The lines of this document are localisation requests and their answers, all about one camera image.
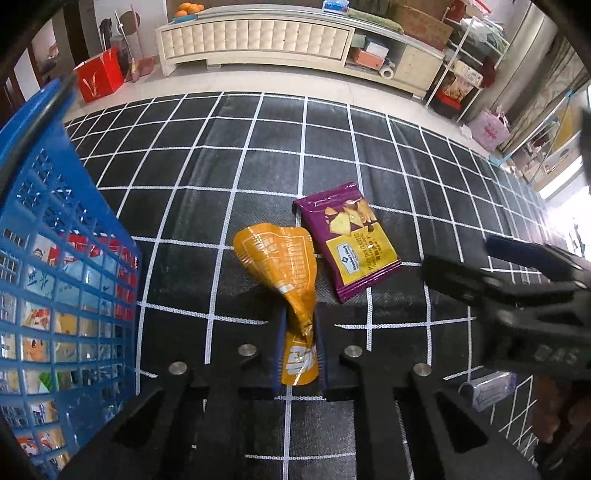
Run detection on person's right hand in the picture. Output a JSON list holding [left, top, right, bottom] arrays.
[[531, 375, 591, 467]]

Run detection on red and white snack packet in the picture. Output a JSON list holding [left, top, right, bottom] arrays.
[[60, 233, 139, 319]]

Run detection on purple and yellow snack packet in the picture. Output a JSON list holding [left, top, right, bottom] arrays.
[[294, 182, 402, 304]]

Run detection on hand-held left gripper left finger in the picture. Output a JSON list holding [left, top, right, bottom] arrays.
[[60, 318, 289, 480]]

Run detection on stacked boxes in cabinet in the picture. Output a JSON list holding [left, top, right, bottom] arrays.
[[348, 39, 389, 68]]

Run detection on cardboard box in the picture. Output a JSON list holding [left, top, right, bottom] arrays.
[[385, 2, 454, 49]]

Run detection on pink gift bag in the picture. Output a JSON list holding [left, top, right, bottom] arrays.
[[468, 108, 511, 151]]

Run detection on white metal shelf rack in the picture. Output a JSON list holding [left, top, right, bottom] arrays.
[[425, 0, 513, 123]]

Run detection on cream TV cabinet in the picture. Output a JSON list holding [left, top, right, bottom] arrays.
[[156, 6, 446, 100]]

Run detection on silver standing air conditioner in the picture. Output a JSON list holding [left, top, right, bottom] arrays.
[[508, 0, 561, 54]]

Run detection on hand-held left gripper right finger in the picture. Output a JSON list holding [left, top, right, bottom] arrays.
[[315, 307, 541, 480]]

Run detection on patterned curtain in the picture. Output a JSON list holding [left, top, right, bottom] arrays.
[[499, 37, 591, 158]]

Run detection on small purple bar packet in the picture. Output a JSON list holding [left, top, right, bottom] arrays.
[[458, 370, 517, 410]]

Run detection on red paper bag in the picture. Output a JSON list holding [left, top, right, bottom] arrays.
[[74, 46, 126, 103]]

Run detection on yellow-orange snack packet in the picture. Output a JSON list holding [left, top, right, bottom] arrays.
[[232, 223, 320, 386]]

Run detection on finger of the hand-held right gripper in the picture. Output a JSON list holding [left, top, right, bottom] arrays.
[[422, 255, 591, 342], [486, 235, 591, 289]]

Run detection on green folded cloth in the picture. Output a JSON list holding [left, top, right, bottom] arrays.
[[346, 7, 404, 33]]

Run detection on blue plastic basket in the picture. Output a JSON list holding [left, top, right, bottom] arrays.
[[0, 76, 143, 478]]

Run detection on large light blue packet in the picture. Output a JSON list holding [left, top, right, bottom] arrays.
[[28, 256, 116, 317]]

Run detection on broom and dustpan set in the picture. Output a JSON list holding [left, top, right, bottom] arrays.
[[99, 4, 155, 83]]

